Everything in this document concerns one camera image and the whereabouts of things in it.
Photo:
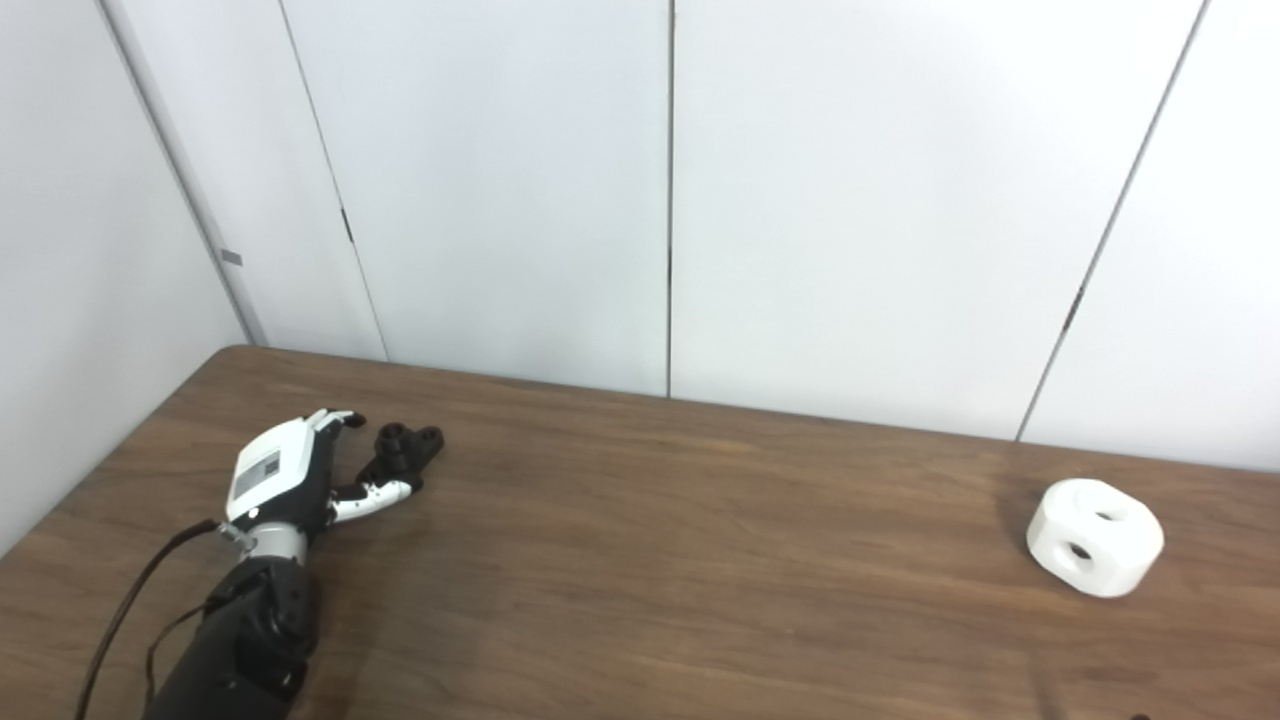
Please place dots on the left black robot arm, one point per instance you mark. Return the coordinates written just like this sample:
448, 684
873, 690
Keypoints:
245, 630

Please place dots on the black plastic holder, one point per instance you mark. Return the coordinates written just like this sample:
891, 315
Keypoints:
405, 450

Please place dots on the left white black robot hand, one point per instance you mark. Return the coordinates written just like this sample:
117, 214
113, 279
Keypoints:
280, 470

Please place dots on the round white plastic piece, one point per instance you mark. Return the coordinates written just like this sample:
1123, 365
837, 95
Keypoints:
1095, 545

